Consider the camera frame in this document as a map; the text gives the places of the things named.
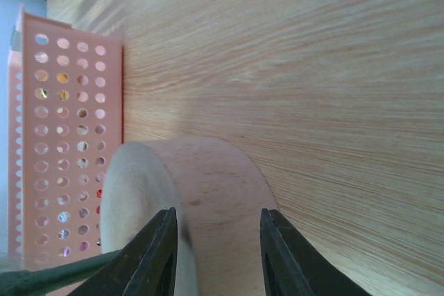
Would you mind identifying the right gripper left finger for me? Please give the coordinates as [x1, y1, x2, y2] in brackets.
[70, 207, 178, 296]

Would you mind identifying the small green christmas tree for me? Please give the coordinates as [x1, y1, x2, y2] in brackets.
[1, 138, 277, 295]

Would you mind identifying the pink plastic basket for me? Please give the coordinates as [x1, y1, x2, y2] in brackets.
[7, 10, 123, 270]

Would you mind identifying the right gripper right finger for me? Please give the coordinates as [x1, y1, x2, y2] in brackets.
[260, 209, 369, 296]

